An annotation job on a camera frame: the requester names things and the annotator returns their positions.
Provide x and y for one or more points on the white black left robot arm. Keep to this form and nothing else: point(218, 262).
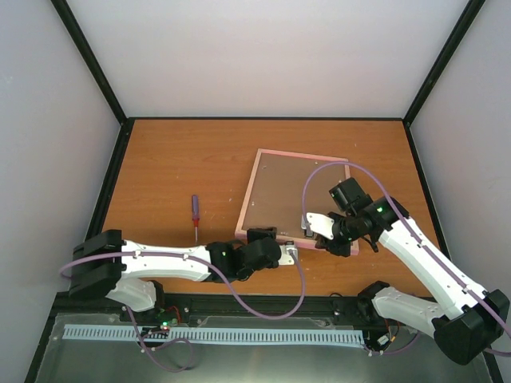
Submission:
point(108, 266)

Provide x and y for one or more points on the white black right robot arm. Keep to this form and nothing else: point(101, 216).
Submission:
point(464, 318)

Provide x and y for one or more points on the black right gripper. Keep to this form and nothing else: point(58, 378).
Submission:
point(343, 250)

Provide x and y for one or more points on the pink wooden photo frame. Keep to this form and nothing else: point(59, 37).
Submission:
point(277, 189)

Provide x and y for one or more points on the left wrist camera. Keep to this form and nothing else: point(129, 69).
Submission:
point(289, 253)

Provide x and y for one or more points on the black enclosure frame post right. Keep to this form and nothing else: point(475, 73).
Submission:
point(449, 48)

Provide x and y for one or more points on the red blue screwdriver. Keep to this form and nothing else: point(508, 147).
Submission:
point(195, 216)

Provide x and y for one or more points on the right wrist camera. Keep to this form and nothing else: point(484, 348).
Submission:
point(317, 224)

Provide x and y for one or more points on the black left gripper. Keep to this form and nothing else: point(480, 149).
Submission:
point(255, 234)

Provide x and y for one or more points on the black enclosure frame post left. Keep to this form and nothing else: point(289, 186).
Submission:
point(80, 41)

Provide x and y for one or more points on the light blue cable duct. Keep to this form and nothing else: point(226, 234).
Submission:
point(216, 336)

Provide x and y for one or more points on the black enclosure frame post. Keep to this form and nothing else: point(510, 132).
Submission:
point(449, 48)
point(80, 41)

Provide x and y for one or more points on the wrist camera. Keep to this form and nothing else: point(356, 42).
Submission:
point(317, 224)
point(289, 253)

